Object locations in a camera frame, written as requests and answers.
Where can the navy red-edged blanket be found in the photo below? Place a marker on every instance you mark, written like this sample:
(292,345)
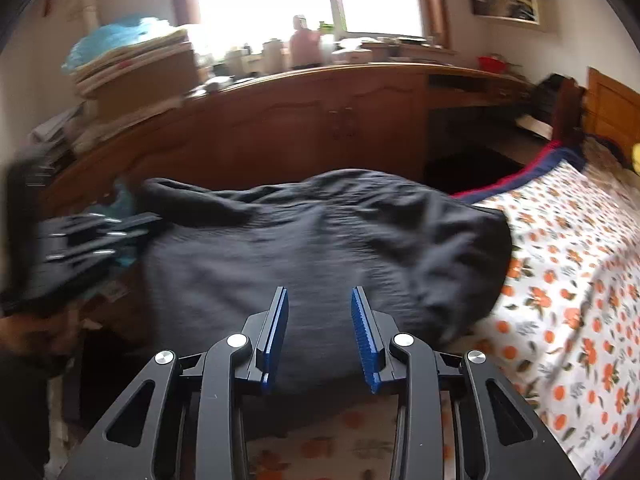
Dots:
(520,175)

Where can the yellow plush toy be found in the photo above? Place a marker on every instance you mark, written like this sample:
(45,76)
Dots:
(636,160)

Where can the pink bottle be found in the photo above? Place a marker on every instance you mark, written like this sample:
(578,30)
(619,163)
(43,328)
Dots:
(304,42)

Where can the wooden headboard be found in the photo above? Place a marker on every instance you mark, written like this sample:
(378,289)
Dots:
(615,110)

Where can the stack of boxes and papers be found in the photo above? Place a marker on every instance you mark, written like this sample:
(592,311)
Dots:
(140,75)

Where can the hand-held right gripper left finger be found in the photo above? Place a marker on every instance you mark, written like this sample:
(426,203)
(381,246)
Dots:
(274,330)

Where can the red bowl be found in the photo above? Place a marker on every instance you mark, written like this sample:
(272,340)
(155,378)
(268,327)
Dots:
(491,64)

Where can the black jacket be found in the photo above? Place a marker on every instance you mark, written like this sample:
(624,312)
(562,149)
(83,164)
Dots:
(320,245)

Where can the black bag on chair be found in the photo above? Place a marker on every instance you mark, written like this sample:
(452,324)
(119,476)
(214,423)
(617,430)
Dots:
(555,105)

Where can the long wooden desk cabinet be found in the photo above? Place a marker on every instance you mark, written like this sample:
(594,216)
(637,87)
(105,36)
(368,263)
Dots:
(300,120)

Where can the person's left hand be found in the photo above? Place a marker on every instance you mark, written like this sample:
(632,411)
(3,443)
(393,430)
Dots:
(35,335)

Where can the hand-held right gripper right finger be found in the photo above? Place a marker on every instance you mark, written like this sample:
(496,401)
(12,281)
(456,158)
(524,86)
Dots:
(367,345)

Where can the blue plastic bag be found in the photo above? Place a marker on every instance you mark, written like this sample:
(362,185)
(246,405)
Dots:
(115,40)

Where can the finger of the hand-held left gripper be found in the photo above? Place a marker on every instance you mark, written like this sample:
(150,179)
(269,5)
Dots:
(115,225)
(105,252)

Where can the orange print bed sheet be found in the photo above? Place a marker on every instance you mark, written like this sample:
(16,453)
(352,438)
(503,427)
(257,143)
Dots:
(575,280)

